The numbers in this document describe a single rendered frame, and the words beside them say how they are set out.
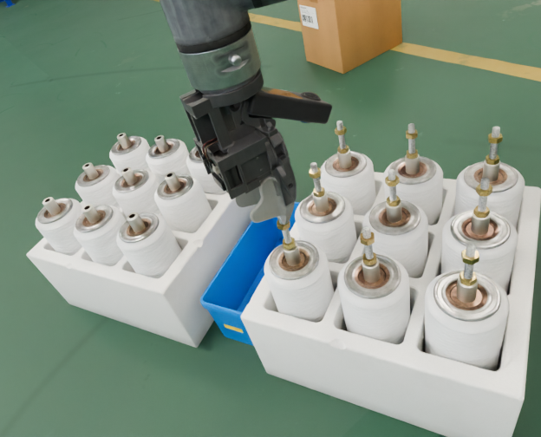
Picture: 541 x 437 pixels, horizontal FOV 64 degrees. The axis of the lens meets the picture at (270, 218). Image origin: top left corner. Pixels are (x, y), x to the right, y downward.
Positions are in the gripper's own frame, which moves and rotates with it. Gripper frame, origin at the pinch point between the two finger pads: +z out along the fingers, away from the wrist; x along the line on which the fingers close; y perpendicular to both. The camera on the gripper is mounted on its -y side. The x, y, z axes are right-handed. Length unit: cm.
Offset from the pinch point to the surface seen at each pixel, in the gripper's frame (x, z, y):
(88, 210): -34.9, 6.5, 24.6
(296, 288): 4.0, 10.2, 3.2
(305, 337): 7.2, 17.0, 5.1
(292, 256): 0.9, 7.5, 1.2
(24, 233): -88, 34, 50
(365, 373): 14.2, 22.2, 0.5
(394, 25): -89, 27, -98
